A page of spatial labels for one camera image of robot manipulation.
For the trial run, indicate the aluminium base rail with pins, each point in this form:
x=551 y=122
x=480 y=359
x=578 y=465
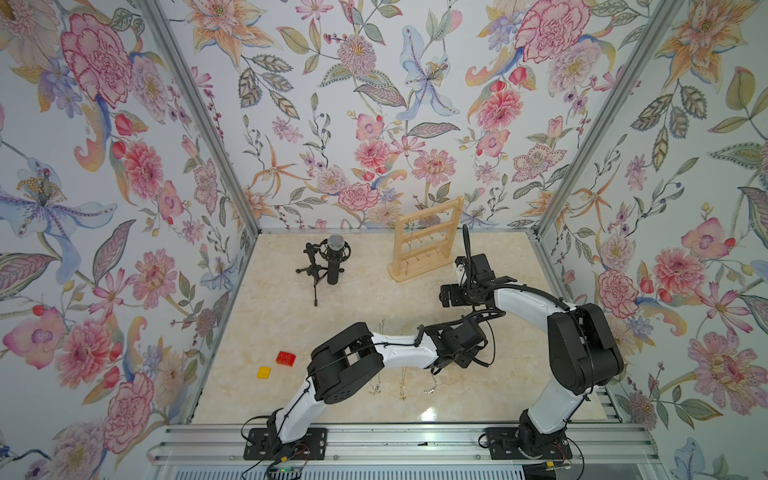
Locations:
x=400 y=444

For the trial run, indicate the wooden jewelry display stand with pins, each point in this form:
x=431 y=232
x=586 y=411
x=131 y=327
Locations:
x=423 y=240

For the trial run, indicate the black microphone with mesh head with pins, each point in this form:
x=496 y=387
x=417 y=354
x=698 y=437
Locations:
x=338 y=251

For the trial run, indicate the red toy brick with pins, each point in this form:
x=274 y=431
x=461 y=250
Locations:
x=285 y=359

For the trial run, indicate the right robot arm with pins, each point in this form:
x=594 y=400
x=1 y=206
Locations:
x=581 y=349

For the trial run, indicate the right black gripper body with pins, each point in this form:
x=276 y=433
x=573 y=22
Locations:
x=468 y=290

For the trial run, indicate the yellow toy brick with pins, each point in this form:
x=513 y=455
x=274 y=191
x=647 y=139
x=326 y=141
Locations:
x=264 y=372

